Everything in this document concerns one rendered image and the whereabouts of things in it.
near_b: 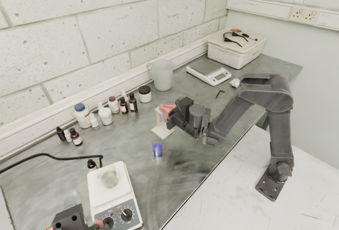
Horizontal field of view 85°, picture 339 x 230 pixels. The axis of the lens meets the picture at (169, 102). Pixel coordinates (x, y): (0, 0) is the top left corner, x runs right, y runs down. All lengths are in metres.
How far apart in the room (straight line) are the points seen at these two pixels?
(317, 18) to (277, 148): 1.02
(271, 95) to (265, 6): 1.15
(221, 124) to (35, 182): 0.70
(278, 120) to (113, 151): 0.62
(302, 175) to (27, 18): 1.15
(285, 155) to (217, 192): 0.26
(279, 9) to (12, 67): 1.51
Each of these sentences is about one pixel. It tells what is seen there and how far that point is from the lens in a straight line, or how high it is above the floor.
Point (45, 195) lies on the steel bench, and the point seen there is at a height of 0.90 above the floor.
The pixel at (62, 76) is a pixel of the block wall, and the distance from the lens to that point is 0.96.
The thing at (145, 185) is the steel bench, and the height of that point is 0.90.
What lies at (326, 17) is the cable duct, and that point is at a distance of 1.53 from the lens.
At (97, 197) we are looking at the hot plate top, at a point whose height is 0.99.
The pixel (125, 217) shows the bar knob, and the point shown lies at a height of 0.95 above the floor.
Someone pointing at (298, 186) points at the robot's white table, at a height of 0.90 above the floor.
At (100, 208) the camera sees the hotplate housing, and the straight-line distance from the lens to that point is 0.66.
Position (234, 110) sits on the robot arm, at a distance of 0.58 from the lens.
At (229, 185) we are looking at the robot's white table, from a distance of 0.76.
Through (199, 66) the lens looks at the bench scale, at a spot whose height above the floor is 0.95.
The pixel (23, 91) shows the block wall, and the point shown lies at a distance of 0.94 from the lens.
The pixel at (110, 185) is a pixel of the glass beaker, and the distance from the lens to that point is 0.63.
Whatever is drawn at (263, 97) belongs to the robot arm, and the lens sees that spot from 0.52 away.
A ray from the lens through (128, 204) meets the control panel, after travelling 0.65.
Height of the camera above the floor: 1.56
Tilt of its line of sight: 40 degrees down
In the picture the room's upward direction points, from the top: straight up
